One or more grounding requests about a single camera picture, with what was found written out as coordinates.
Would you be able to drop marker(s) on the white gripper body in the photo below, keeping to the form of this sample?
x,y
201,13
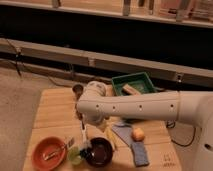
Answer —
x,y
100,124

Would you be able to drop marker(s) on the silver fork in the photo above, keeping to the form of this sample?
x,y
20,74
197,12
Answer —
x,y
56,151

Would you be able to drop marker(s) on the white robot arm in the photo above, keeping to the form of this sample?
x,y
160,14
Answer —
x,y
189,107

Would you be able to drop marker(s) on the yellow banana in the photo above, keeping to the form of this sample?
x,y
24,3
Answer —
x,y
110,137

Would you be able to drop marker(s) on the blue-grey cloth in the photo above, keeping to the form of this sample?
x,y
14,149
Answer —
x,y
124,132

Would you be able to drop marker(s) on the brown-headed spatula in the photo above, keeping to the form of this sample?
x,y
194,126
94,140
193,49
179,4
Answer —
x,y
83,128

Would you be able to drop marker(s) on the dark purple bowl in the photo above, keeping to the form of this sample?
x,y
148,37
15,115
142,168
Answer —
x,y
101,152

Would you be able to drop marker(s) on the orange peach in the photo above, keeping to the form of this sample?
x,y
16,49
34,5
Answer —
x,y
138,134

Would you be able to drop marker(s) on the metal cup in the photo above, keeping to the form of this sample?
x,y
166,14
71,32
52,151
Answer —
x,y
78,90

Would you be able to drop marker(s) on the green small cup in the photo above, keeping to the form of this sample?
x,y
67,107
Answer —
x,y
73,156

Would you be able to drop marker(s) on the tan sponge block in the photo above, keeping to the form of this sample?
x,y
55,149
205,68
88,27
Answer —
x,y
129,89

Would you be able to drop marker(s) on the wooden cutting board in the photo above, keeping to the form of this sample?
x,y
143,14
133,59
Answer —
x,y
56,117

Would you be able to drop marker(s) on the green tray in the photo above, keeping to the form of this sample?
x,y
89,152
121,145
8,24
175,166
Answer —
x,y
140,81

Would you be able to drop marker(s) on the orange bowl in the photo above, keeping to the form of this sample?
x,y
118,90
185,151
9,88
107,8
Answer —
x,y
45,146

